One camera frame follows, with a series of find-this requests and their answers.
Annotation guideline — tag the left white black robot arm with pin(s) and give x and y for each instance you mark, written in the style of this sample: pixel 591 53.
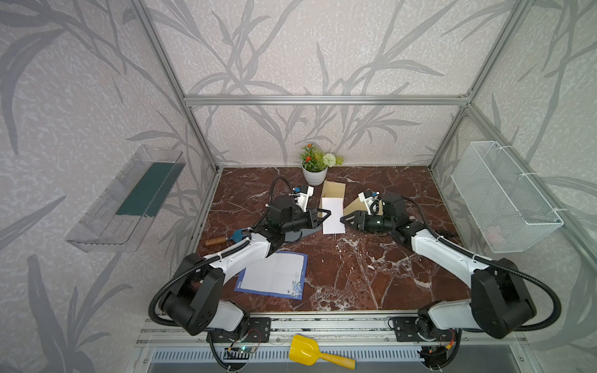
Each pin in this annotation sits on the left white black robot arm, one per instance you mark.
pixel 192 298

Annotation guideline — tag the teal handled tool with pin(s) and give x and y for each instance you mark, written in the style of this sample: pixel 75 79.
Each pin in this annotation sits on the teal handled tool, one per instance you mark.
pixel 238 236

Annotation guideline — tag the white ribbed flower pot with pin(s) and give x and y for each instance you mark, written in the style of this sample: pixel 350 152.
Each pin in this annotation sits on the white ribbed flower pot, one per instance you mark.
pixel 315 178

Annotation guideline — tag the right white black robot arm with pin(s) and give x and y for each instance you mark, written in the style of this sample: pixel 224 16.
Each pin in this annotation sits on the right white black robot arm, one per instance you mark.
pixel 502 298

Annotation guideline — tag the green circuit board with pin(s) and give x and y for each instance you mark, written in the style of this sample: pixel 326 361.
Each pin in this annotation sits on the green circuit board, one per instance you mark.
pixel 241 352

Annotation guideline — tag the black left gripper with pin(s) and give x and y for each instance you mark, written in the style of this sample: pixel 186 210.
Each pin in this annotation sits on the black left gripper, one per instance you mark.
pixel 311 218

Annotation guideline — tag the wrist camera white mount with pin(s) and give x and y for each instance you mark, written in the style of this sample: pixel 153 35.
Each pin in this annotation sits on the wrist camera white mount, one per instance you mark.
pixel 302 195
pixel 371 201

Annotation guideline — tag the cream yellow envelope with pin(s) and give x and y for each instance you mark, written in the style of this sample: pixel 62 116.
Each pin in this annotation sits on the cream yellow envelope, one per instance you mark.
pixel 333 190
pixel 356 205

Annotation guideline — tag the grey-blue paper envelope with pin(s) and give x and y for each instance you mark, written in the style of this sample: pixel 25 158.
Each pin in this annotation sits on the grey-blue paper envelope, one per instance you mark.
pixel 296 236

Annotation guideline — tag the blue floral letter paper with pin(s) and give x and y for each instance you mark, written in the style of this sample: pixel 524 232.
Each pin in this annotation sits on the blue floral letter paper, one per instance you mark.
pixel 281 275

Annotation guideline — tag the white wire mesh basket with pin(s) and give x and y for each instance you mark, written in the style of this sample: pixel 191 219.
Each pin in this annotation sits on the white wire mesh basket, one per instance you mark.
pixel 510 211

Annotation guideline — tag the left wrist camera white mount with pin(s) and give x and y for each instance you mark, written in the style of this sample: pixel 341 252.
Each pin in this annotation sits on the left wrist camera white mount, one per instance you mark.
pixel 302 195

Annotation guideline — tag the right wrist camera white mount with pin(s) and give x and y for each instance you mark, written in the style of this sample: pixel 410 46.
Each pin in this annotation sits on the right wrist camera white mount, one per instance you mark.
pixel 371 201

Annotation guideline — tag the clear acrylic wall shelf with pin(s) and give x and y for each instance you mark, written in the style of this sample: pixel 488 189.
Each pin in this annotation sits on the clear acrylic wall shelf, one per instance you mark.
pixel 123 214

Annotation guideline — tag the red bordered pink letter paper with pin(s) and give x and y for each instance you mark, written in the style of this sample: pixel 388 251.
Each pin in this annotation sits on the red bordered pink letter paper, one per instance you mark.
pixel 332 225

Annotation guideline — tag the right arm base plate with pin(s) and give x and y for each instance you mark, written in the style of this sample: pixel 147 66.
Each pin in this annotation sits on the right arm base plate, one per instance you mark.
pixel 403 328

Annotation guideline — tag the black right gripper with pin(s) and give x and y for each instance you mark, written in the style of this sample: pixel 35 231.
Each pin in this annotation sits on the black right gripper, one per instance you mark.
pixel 357 220

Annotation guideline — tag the yellow plastic scoop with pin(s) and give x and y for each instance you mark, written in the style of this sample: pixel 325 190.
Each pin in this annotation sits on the yellow plastic scoop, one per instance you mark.
pixel 306 351

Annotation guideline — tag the artificial flower plant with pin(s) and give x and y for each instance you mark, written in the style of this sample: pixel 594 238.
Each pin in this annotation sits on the artificial flower plant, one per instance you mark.
pixel 314 160

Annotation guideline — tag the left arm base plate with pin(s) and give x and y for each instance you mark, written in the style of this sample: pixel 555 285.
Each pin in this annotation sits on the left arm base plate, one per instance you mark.
pixel 250 329

